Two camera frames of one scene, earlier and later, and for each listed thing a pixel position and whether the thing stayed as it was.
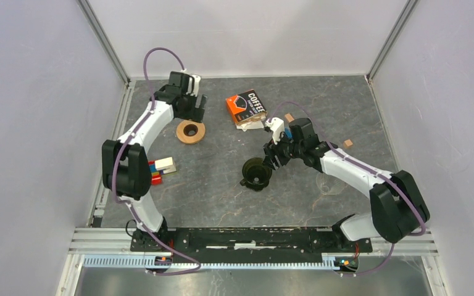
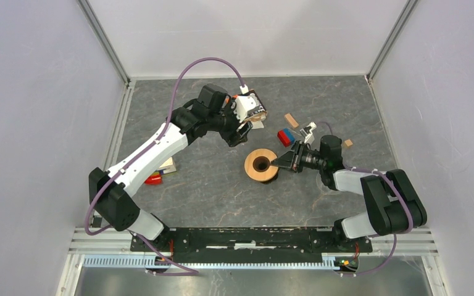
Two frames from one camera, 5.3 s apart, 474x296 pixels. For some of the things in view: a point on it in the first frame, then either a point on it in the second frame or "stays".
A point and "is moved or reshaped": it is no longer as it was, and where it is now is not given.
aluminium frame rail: x=95 y=239 stays
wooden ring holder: x=189 y=132 is moved or reshaped
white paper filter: x=252 y=124 stays
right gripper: x=271 y=150 → x=292 y=160
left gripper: x=195 y=114 → x=232 y=137
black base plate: x=248 y=245 stays
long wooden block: x=289 y=118 stays
